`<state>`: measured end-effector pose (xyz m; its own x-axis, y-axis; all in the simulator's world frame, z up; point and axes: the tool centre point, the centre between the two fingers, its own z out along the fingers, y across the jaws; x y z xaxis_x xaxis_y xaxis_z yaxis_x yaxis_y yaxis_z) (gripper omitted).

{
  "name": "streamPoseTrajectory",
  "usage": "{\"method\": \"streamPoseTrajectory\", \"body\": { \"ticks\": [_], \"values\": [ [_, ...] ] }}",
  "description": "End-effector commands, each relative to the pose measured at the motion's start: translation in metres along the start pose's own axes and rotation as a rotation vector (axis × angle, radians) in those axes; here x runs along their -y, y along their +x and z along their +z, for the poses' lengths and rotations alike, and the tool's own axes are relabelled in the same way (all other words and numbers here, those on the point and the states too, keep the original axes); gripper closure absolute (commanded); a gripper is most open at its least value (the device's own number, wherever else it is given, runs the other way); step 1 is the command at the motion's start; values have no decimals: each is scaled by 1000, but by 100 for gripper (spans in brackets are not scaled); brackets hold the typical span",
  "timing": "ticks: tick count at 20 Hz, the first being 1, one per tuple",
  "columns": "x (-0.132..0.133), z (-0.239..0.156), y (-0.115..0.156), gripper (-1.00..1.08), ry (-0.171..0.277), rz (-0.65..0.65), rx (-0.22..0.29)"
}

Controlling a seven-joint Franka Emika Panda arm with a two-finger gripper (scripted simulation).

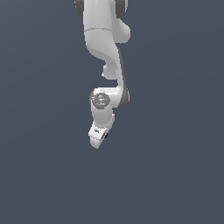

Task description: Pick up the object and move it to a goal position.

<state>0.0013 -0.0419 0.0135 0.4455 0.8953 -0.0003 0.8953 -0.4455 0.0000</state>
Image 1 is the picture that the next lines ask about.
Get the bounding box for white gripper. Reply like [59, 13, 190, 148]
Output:
[87, 122, 109, 150]

